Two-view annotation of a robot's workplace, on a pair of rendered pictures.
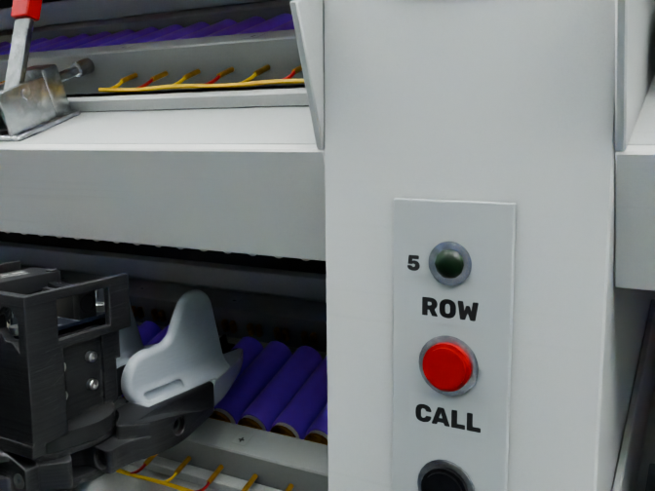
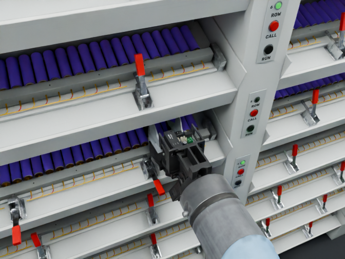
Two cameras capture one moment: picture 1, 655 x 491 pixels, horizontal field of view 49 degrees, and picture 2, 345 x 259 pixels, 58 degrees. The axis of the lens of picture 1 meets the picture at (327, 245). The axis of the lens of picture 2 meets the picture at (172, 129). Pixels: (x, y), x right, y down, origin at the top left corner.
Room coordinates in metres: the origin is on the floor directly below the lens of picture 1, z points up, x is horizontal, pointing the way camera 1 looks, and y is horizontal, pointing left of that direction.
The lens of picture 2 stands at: (0.05, 0.46, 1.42)
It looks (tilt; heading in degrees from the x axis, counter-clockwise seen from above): 42 degrees down; 308
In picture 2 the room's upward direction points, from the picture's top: straight up
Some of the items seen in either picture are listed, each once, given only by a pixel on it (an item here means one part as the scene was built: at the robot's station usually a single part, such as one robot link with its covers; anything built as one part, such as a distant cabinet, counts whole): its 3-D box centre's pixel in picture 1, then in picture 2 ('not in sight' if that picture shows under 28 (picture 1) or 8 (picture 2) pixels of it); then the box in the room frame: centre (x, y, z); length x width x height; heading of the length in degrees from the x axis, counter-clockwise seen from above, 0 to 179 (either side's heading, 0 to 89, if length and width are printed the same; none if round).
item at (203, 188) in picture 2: not in sight; (206, 200); (0.19, 0.18, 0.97); 0.10 x 0.05 x 0.09; 61
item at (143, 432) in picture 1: (128, 421); not in sight; (0.30, 0.09, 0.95); 0.09 x 0.05 x 0.02; 143
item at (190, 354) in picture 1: (194, 347); (177, 126); (0.34, 0.07, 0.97); 0.09 x 0.03 x 0.06; 143
